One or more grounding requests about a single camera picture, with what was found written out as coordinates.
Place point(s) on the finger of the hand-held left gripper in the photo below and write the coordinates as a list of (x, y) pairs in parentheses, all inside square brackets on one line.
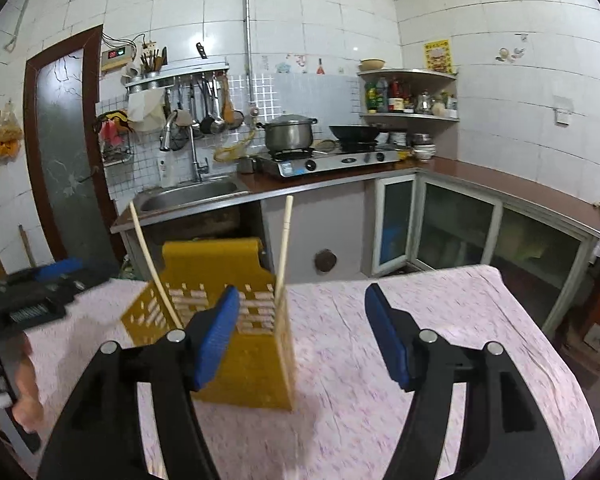
[(35, 305), (60, 266)]

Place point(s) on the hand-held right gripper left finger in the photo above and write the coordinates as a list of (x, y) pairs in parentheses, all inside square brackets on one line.
[(219, 340)]

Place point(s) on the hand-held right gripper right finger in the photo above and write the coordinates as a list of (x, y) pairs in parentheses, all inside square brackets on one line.
[(386, 340)]

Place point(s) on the yellow plastic utensil holder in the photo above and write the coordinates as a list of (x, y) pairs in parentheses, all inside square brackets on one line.
[(250, 380)]

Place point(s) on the row of hanging kitchen utensils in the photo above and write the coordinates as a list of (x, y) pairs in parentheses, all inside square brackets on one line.
[(217, 122)]

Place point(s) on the person's left hand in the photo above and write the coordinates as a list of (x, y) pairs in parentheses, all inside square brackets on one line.
[(27, 390)]

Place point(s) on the hanging orange plastic bag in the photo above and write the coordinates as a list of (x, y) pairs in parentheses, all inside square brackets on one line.
[(7, 135)]

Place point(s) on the cream chopstick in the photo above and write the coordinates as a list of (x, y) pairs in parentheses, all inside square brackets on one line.
[(150, 255), (285, 240)]

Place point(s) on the round brown vent cover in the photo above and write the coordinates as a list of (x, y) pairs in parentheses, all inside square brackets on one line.
[(325, 261)]

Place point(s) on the brown framed glass door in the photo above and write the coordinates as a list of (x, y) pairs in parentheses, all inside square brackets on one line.
[(65, 150)]

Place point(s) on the glass door base cabinet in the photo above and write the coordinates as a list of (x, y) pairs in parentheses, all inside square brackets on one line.
[(460, 230)]

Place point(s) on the white soap bottle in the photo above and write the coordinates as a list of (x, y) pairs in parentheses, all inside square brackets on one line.
[(167, 172)]

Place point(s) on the steel sink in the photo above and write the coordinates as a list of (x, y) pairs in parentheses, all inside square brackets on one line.
[(190, 195)]

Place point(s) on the steel faucet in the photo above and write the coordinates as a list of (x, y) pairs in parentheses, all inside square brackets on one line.
[(195, 155)]

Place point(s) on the small steel cup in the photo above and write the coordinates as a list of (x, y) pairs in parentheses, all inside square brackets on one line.
[(246, 166)]

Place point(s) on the hanging white cloth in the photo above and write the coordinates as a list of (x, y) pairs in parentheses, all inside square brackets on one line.
[(147, 110)]

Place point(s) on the steel gas stove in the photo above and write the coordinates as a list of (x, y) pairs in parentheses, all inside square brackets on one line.
[(330, 162)]

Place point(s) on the stack of small bowls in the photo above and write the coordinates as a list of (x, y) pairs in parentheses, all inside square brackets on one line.
[(424, 152)]

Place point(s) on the black wok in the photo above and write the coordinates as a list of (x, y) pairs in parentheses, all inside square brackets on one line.
[(355, 132)]

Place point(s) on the steel cooking pot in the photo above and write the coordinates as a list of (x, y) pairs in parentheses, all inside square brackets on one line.
[(287, 132)]

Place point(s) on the steel cutlery cup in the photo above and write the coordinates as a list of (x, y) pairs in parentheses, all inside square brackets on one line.
[(152, 67)]

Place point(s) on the steel corner shelf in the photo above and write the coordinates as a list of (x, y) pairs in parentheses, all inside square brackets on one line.
[(405, 116)]

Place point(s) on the steel kettle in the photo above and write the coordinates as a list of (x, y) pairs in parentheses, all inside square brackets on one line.
[(423, 103)]

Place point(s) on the green plastic bottle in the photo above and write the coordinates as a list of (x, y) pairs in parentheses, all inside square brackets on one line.
[(371, 97)]

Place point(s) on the beige bowl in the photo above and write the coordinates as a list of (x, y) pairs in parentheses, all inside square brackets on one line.
[(372, 64)]

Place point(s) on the grey vertical pipe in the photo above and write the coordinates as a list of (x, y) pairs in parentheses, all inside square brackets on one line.
[(248, 35)]

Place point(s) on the beige digital wall controller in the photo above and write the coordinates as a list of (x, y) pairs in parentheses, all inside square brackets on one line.
[(117, 55)]

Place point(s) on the steel wall rack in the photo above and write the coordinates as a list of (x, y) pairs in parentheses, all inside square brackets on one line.
[(180, 71)]

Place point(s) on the yellow wall poster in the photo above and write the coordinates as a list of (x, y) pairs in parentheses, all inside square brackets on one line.
[(437, 57)]

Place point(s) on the white wall switch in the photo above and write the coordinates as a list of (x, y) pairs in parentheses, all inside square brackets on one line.
[(564, 112)]

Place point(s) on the decorative wall hooks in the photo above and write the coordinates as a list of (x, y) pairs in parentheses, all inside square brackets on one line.
[(510, 54)]

